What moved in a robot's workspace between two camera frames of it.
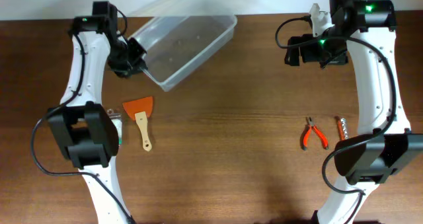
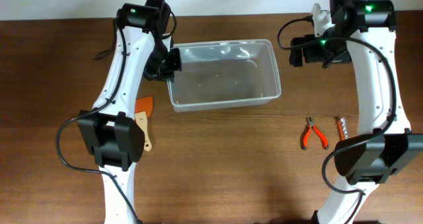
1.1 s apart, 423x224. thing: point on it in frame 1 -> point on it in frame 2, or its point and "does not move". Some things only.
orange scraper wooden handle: (140, 110) does not move
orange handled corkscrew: (343, 129) does not move
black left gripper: (136, 52) -> (175, 60)
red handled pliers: (312, 125) does not move
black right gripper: (293, 51) does not move
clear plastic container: (176, 45) -> (224, 73)
